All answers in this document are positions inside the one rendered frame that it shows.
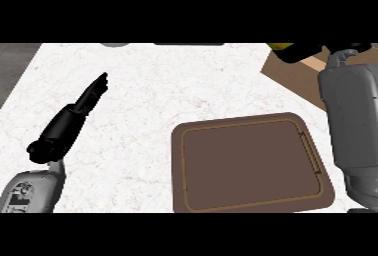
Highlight yellow-green pear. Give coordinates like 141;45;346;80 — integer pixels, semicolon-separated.
266;42;296;52

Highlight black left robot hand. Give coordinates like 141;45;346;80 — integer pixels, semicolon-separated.
25;72;111;165

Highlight brown tray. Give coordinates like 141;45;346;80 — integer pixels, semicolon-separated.
170;112;337;214

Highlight brown cardboard box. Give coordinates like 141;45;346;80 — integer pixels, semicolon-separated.
259;49;378;112

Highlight grey rounded object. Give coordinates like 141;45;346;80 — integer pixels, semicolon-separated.
99;42;132;48

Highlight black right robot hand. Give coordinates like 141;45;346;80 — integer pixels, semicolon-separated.
269;42;374;65

